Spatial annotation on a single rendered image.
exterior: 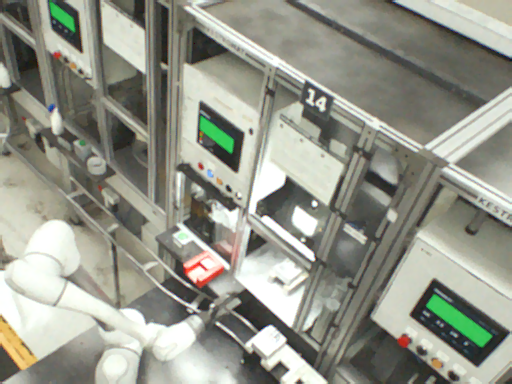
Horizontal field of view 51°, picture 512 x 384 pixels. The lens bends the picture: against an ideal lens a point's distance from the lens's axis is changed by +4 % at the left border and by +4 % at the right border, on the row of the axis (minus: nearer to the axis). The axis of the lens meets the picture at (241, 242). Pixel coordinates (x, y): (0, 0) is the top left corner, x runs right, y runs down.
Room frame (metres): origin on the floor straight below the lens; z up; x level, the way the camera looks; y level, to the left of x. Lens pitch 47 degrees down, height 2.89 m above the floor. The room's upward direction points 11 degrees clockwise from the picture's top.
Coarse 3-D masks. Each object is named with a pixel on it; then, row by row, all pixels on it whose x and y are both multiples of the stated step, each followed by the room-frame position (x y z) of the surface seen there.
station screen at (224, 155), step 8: (200, 112) 1.76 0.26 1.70; (200, 120) 1.75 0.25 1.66; (208, 120) 1.73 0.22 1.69; (224, 128) 1.67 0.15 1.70; (200, 136) 1.75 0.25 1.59; (208, 136) 1.72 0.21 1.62; (232, 136) 1.64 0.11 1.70; (200, 144) 1.75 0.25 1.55; (208, 144) 1.72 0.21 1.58; (216, 144) 1.69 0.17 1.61; (216, 152) 1.69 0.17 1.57; (224, 152) 1.66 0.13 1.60; (232, 152) 1.64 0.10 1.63; (224, 160) 1.66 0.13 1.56; (232, 160) 1.64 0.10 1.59
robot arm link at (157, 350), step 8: (168, 328) 1.09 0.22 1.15; (176, 328) 1.08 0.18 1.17; (184, 328) 1.09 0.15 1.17; (160, 336) 1.05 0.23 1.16; (168, 336) 1.04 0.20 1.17; (176, 336) 1.05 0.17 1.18; (184, 336) 1.06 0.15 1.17; (192, 336) 1.07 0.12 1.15; (160, 344) 1.01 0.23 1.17; (168, 344) 1.01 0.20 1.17; (176, 344) 1.02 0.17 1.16; (184, 344) 1.03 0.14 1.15; (160, 352) 0.98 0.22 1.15; (168, 352) 0.99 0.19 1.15; (176, 352) 1.00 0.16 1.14; (160, 360) 0.98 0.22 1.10
